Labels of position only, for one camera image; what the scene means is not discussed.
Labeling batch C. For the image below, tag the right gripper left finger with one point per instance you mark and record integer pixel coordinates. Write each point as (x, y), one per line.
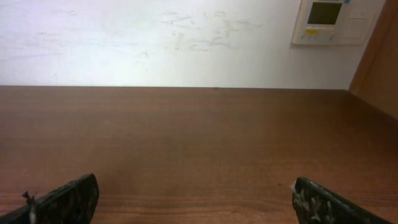
(72, 203)

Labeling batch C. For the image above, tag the white wall control panel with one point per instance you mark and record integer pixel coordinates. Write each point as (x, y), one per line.
(335, 22)

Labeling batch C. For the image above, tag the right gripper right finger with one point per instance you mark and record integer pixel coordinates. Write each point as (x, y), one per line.
(315, 204)

